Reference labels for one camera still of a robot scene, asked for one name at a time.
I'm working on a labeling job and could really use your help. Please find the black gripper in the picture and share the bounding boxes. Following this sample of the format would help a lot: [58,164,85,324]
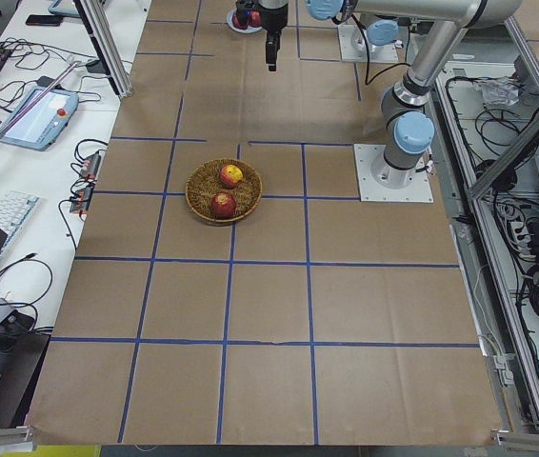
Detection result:
[257,0,289,71]

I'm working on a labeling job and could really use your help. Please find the red yellow apple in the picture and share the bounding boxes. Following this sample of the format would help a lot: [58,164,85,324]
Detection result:
[219,164,244,189]

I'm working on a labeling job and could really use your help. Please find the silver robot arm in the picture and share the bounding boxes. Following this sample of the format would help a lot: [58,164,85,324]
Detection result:
[251,1,399,71]
[307,1,521,181]

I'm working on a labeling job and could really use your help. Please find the light blue plate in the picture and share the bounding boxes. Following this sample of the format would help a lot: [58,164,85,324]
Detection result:
[226,10,262,34]

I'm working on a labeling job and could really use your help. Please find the red apple on plate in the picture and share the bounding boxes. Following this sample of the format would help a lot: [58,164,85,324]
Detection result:
[231,11,250,30]
[249,10,261,28]

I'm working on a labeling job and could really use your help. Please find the brown wicker basket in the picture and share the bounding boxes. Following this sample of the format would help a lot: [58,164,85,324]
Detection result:
[185,158,263,226]

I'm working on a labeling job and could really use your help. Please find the red apple in basket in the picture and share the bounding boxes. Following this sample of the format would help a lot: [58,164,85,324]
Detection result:
[210,192,237,219]

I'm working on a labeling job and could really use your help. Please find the blue teach pendant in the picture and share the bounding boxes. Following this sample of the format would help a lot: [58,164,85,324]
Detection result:
[48,0,79,18]
[1,89,79,150]

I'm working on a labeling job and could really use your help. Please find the black smartphone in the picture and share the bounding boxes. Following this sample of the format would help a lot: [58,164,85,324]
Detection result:
[25,14,64,27]

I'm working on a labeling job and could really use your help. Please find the white keyboard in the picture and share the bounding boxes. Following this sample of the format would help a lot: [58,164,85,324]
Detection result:
[0,190,40,243]

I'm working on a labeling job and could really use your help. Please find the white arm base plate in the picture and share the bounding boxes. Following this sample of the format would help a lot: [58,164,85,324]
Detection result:
[337,23,411,62]
[353,144,433,204]

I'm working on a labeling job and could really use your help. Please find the aluminium frame post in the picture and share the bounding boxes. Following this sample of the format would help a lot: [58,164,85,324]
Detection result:
[74,0,133,98]

